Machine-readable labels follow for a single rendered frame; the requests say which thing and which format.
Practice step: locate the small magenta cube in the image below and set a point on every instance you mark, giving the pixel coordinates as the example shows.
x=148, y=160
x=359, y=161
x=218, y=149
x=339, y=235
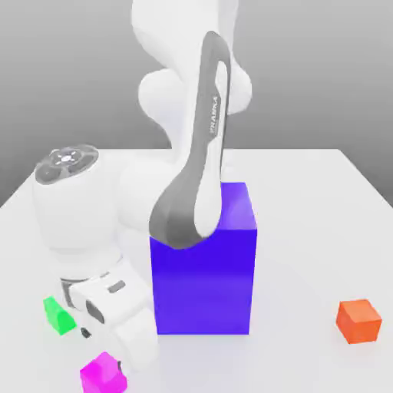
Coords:
x=103, y=374

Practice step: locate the large blue box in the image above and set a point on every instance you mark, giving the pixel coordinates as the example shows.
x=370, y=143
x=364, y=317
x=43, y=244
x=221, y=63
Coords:
x=202, y=285

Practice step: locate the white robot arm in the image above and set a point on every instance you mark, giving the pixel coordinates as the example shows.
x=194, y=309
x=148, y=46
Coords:
x=76, y=221

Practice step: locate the small orange cube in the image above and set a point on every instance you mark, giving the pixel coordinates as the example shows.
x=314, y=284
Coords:
x=359, y=322

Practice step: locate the small green cube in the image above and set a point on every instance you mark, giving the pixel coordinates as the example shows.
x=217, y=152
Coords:
x=60, y=319

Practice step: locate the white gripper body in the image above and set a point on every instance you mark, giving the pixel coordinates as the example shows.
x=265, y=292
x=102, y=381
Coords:
x=138, y=340

